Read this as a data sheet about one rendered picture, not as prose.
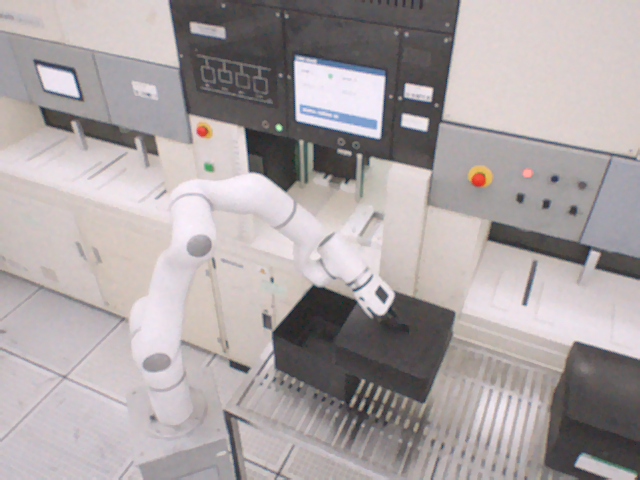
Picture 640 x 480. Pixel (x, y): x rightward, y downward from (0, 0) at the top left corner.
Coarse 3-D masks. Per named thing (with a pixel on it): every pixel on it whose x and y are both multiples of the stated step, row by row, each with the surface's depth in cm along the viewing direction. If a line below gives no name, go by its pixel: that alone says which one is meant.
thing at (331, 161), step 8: (320, 152) 245; (328, 152) 243; (336, 152) 241; (344, 152) 240; (320, 160) 248; (328, 160) 246; (336, 160) 244; (344, 160) 242; (352, 160) 240; (368, 160) 261; (320, 168) 250; (328, 168) 248; (336, 168) 246; (344, 168) 245; (352, 168) 243; (344, 176) 247; (352, 176) 245
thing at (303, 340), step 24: (312, 288) 196; (312, 312) 204; (336, 312) 199; (288, 336) 191; (312, 336) 199; (336, 336) 195; (288, 360) 181; (312, 360) 174; (312, 384) 182; (336, 384) 175
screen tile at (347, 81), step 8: (344, 80) 161; (352, 80) 160; (360, 80) 159; (368, 80) 158; (376, 80) 157; (344, 88) 162; (352, 88) 161; (360, 88) 160; (368, 88) 159; (376, 88) 158; (344, 96) 164; (368, 96) 161; (376, 96) 160; (344, 104) 166; (352, 104) 164; (360, 104) 163; (368, 104) 162; (376, 104) 161; (360, 112) 165; (368, 112) 164; (376, 112) 163
